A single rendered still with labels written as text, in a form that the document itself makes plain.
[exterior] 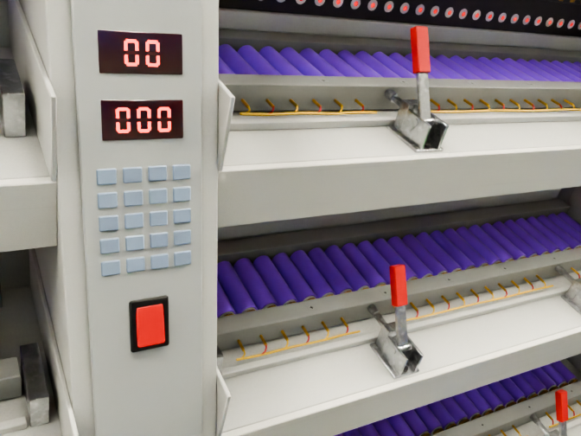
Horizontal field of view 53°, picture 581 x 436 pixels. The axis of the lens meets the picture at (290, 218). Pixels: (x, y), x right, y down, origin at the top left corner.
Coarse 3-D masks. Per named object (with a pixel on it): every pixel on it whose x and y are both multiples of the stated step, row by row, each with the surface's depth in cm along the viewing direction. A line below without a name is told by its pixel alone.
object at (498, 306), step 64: (576, 192) 81; (256, 256) 57; (320, 256) 59; (384, 256) 62; (448, 256) 64; (512, 256) 67; (576, 256) 69; (256, 320) 49; (320, 320) 52; (384, 320) 53; (448, 320) 57; (512, 320) 60; (576, 320) 63; (256, 384) 46; (320, 384) 48; (384, 384) 49; (448, 384) 54
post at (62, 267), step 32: (32, 0) 33; (64, 0) 30; (32, 32) 35; (64, 32) 30; (64, 64) 30; (64, 96) 31; (64, 128) 31; (64, 160) 32; (64, 192) 32; (64, 224) 33; (64, 256) 33; (64, 288) 34; (64, 320) 35; (64, 352) 36
